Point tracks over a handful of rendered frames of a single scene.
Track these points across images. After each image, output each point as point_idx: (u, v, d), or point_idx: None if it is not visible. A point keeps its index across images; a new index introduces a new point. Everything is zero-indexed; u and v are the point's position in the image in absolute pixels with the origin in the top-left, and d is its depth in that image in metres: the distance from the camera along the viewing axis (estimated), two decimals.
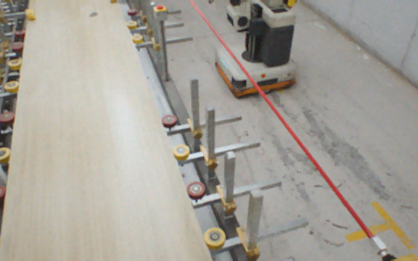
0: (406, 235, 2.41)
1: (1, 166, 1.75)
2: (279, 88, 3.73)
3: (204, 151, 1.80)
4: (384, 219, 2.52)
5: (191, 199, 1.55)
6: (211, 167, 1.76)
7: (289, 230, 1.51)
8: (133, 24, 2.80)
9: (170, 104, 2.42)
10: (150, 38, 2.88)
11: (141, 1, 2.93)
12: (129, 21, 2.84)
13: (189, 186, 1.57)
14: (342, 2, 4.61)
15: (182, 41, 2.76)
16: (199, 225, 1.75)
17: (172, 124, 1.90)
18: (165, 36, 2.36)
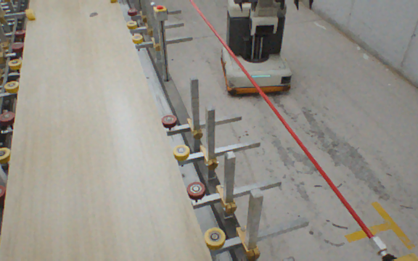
0: (406, 235, 2.41)
1: (1, 166, 1.75)
2: None
3: (204, 151, 1.80)
4: (384, 219, 2.52)
5: (191, 199, 1.55)
6: (211, 167, 1.76)
7: (289, 230, 1.51)
8: (133, 24, 2.80)
9: (170, 104, 2.42)
10: (150, 38, 2.88)
11: (141, 1, 2.93)
12: (129, 21, 2.84)
13: (189, 186, 1.57)
14: (342, 2, 4.61)
15: (182, 41, 2.76)
16: (199, 225, 1.75)
17: (172, 124, 1.90)
18: (165, 36, 2.36)
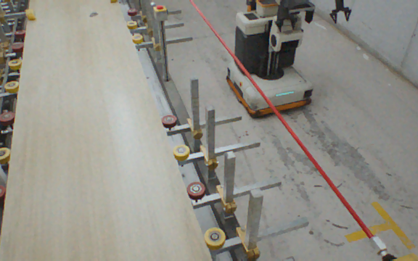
0: (406, 235, 2.41)
1: (1, 166, 1.75)
2: None
3: (204, 151, 1.80)
4: (384, 219, 2.52)
5: (191, 199, 1.55)
6: (211, 167, 1.76)
7: (289, 230, 1.51)
8: (133, 24, 2.80)
9: (170, 104, 2.42)
10: (150, 38, 2.88)
11: (141, 1, 2.93)
12: (129, 21, 2.84)
13: (189, 186, 1.57)
14: None
15: (182, 41, 2.76)
16: (199, 225, 1.75)
17: (172, 124, 1.90)
18: (165, 36, 2.36)
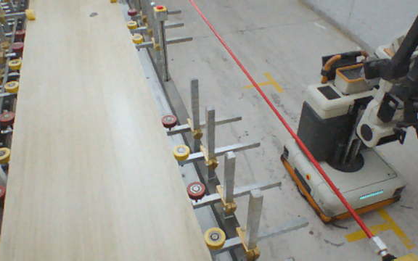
0: (406, 235, 2.41)
1: (1, 166, 1.75)
2: (279, 88, 3.73)
3: (204, 151, 1.80)
4: (384, 219, 2.52)
5: (191, 199, 1.55)
6: (211, 167, 1.76)
7: (289, 230, 1.51)
8: (133, 24, 2.80)
9: (170, 104, 2.42)
10: (150, 38, 2.88)
11: (141, 1, 2.93)
12: (129, 21, 2.84)
13: (189, 186, 1.57)
14: (342, 2, 4.61)
15: (182, 41, 2.76)
16: (199, 225, 1.75)
17: (172, 124, 1.90)
18: (165, 36, 2.36)
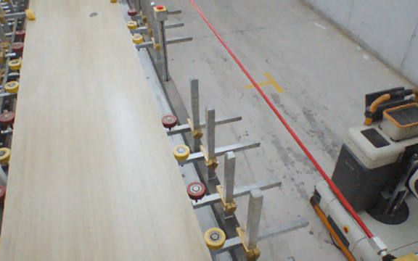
0: None
1: (1, 166, 1.75)
2: (279, 88, 3.73)
3: (204, 151, 1.80)
4: None
5: (191, 199, 1.55)
6: (211, 167, 1.76)
7: (289, 230, 1.51)
8: (133, 24, 2.80)
9: (170, 104, 2.42)
10: (150, 38, 2.88)
11: (141, 1, 2.93)
12: (129, 21, 2.84)
13: (189, 186, 1.57)
14: (342, 2, 4.61)
15: (182, 41, 2.76)
16: (199, 225, 1.75)
17: (172, 124, 1.90)
18: (165, 36, 2.36)
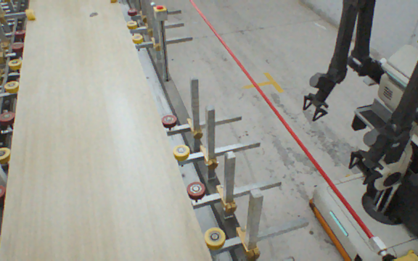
0: None
1: (1, 166, 1.75)
2: (279, 88, 3.73)
3: (204, 151, 1.80)
4: None
5: (191, 199, 1.55)
6: (211, 167, 1.76)
7: (289, 230, 1.51)
8: (133, 24, 2.80)
9: (170, 104, 2.42)
10: (150, 38, 2.88)
11: (141, 1, 2.93)
12: (129, 21, 2.84)
13: (189, 186, 1.57)
14: (342, 2, 4.61)
15: (182, 41, 2.76)
16: (199, 225, 1.75)
17: (172, 124, 1.90)
18: (165, 36, 2.36)
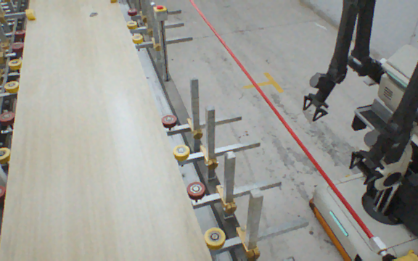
0: None
1: (1, 166, 1.75)
2: (279, 88, 3.73)
3: (204, 151, 1.80)
4: None
5: (191, 199, 1.55)
6: (211, 167, 1.76)
7: (289, 230, 1.51)
8: (133, 24, 2.80)
9: (170, 104, 2.42)
10: (150, 38, 2.88)
11: (141, 1, 2.93)
12: (129, 21, 2.84)
13: (189, 186, 1.57)
14: (342, 2, 4.61)
15: (182, 41, 2.76)
16: (199, 225, 1.75)
17: (172, 124, 1.90)
18: (165, 36, 2.36)
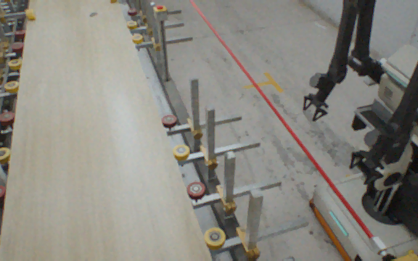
0: None
1: (1, 166, 1.75)
2: (279, 88, 3.73)
3: (204, 151, 1.80)
4: None
5: (191, 199, 1.55)
6: (211, 167, 1.76)
7: (289, 230, 1.51)
8: (133, 24, 2.80)
9: (170, 104, 2.42)
10: (150, 38, 2.88)
11: (141, 1, 2.93)
12: (129, 21, 2.84)
13: (189, 186, 1.57)
14: (342, 2, 4.61)
15: (182, 41, 2.76)
16: (199, 225, 1.75)
17: (172, 124, 1.90)
18: (165, 36, 2.36)
